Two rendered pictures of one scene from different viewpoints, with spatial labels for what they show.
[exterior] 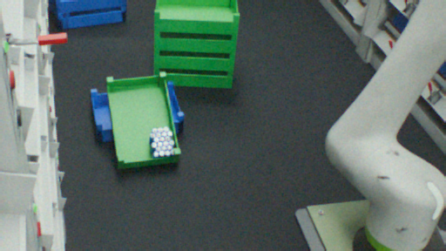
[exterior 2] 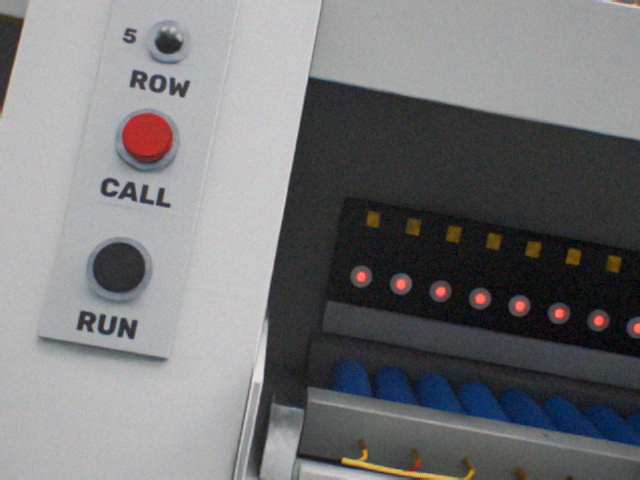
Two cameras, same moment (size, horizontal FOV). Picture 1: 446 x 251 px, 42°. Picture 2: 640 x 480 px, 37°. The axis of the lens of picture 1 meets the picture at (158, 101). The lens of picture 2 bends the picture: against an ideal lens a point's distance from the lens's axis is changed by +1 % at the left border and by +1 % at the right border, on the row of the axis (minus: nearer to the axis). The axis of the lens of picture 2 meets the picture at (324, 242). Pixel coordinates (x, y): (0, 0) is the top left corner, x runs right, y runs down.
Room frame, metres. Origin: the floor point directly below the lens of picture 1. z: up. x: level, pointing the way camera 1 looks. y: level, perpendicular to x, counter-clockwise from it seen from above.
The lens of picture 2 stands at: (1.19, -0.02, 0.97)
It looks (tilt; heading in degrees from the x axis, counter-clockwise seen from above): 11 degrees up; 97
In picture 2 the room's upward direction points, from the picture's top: 10 degrees clockwise
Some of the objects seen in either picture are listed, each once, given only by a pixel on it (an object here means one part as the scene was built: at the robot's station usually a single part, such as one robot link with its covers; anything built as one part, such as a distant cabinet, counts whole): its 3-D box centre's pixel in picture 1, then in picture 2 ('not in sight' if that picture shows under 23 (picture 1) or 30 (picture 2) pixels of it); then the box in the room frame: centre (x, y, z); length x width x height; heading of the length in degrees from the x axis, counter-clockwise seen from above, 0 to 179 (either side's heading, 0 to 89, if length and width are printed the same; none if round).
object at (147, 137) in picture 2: not in sight; (148, 140); (1.09, 0.26, 1.05); 0.02 x 0.01 x 0.02; 11
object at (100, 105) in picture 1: (136, 111); not in sight; (1.59, 0.08, 0.04); 0.30 x 0.20 x 0.08; 101
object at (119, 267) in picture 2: not in sight; (120, 269); (1.09, 0.26, 1.01); 0.02 x 0.01 x 0.02; 11
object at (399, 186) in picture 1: (401, 201); not in sight; (0.82, -0.51, 0.45); 0.16 x 0.13 x 0.19; 26
